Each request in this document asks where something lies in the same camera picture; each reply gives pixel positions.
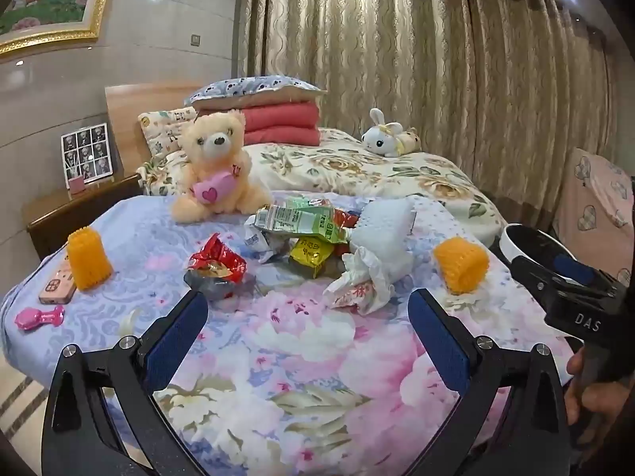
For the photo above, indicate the blue patterned pillow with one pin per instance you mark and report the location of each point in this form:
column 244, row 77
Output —
column 248, row 87

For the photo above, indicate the photo collage frame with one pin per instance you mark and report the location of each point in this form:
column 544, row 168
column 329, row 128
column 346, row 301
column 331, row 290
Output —
column 87, row 151

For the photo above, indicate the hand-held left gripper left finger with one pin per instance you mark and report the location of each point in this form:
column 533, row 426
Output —
column 176, row 337

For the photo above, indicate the beige teddy bear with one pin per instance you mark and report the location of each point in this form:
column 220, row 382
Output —
column 213, row 139

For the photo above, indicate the pink toy brush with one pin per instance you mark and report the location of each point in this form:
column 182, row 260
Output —
column 37, row 318

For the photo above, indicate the yellow snack packet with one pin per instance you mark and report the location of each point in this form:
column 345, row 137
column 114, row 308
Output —
column 310, row 255

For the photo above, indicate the beige patterned curtain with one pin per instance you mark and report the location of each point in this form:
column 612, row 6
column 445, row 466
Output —
column 397, row 34

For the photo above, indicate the white bin with black bag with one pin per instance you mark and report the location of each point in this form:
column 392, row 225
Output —
column 511, row 243

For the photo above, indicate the crumpled white paper wrapper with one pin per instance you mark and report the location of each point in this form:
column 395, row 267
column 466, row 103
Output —
column 362, row 272

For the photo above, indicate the wooden headboard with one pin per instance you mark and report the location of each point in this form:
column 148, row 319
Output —
column 124, row 129

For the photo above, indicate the white dotted packet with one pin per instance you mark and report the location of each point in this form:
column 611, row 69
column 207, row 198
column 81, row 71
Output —
column 384, row 223

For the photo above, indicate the blue pink floral blanket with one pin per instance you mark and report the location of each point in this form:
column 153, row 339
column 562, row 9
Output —
column 297, row 357

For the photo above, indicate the cream floral pillow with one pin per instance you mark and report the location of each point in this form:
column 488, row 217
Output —
column 163, row 173

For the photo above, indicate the orange spiky roller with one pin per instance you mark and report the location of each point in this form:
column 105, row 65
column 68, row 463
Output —
column 461, row 263
column 87, row 263

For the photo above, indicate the pink cup with sticks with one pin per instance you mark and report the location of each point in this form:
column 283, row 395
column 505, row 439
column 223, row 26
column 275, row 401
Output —
column 77, row 186

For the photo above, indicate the phone in pink case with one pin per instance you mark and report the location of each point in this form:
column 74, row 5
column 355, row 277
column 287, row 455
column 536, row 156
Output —
column 57, row 285

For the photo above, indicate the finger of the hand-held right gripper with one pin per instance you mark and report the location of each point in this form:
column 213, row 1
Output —
column 536, row 272
column 573, row 267

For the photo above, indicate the pink heart print cloth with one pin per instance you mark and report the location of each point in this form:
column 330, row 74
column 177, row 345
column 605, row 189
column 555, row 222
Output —
column 590, row 198

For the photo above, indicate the folded red blanket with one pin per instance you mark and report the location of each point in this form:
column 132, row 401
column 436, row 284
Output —
column 278, row 119

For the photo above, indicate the small brown bear plush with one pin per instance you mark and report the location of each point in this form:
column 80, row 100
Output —
column 411, row 140

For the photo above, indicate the wooden nightstand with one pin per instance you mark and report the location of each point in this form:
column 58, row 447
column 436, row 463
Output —
column 49, row 213

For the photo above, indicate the white rabbit plush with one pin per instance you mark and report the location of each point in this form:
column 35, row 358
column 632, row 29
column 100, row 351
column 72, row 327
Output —
column 379, row 139

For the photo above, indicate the cream floral duvet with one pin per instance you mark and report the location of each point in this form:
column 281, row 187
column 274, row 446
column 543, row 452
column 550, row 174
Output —
column 347, row 168

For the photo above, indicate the person's right hand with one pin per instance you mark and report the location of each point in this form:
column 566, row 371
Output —
column 575, row 396

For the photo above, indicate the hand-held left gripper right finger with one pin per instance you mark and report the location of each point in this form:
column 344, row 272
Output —
column 439, row 342

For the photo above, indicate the red foil wrapper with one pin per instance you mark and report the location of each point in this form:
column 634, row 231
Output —
column 218, row 258

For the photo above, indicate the cartoon print pillow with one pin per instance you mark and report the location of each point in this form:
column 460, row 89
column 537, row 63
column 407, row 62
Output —
column 163, row 129

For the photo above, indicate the grey foil wrapper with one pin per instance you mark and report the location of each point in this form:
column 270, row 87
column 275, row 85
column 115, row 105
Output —
column 213, row 285

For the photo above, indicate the green spout pouch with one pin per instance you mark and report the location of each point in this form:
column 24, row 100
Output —
column 297, row 220

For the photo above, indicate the green drink carton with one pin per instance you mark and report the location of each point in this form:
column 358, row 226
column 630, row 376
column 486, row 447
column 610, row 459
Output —
column 307, row 203

